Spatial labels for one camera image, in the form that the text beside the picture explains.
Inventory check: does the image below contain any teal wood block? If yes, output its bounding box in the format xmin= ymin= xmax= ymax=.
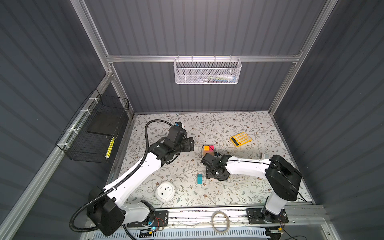
xmin=197 ymin=174 xmax=203 ymax=185

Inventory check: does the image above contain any arched natural wood block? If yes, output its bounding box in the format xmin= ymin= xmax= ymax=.
xmin=202 ymin=150 xmax=215 ymax=158

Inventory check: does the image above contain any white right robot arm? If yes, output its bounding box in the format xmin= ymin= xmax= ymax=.
xmin=201 ymin=154 xmax=302 ymax=225

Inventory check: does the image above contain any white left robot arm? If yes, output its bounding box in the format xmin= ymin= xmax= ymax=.
xmin=86 ymin=122 xmax=195 ymax=237

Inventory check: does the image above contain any yellow calculator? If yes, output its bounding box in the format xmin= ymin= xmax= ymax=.
xmin=230 ymin=132 xmax=252 ymax=147

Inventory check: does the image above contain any white round smart speaker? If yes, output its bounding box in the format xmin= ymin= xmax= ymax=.
xmin=155 ymin=181 xmax=176 ymax=203

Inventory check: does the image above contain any roll of clear tape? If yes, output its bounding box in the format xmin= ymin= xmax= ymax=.
xmin=211 ymin=211 xmax=231 ymax=234

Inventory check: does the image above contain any yellow green marker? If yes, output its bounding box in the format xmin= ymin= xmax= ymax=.
xmin=105 ymin=137 xmax=115 ymax=159

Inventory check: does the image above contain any black corrugated cable conduit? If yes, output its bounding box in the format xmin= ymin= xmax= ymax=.
xmin=68 ymin=119 xmax=176 ymax=233

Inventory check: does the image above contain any white wire mesh basket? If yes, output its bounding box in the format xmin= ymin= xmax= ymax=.
xmin=173 ymin=58 xmax=242 ymax=85

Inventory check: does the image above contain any black wire basket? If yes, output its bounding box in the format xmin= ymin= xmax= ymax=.
xmin=56 ymin=90 xmax=130 ymax=164

